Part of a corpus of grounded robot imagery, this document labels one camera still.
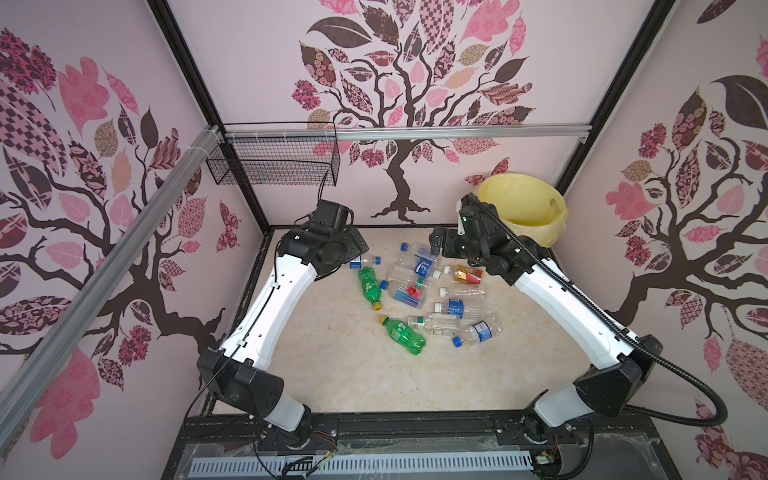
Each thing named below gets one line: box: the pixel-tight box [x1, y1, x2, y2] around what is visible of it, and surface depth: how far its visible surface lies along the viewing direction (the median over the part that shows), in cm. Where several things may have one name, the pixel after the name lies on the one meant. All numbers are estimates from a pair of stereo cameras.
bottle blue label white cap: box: [434, 299, 490, 319], surface depth 93 cm
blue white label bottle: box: [388, 255, 442, 280], surface depth 103 cm
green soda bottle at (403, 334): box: [379, 315, 427, 356], surface depth 87 cm
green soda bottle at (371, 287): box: [358, 266, 383, 312], surface depth 99 cm
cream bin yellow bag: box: [477, 173, 569, 248], surface depth 97 cm
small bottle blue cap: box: [452, 321, 503, 348], surface depth 89 cm
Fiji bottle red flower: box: [380, 275, 433, 309], surface depth 99 cm
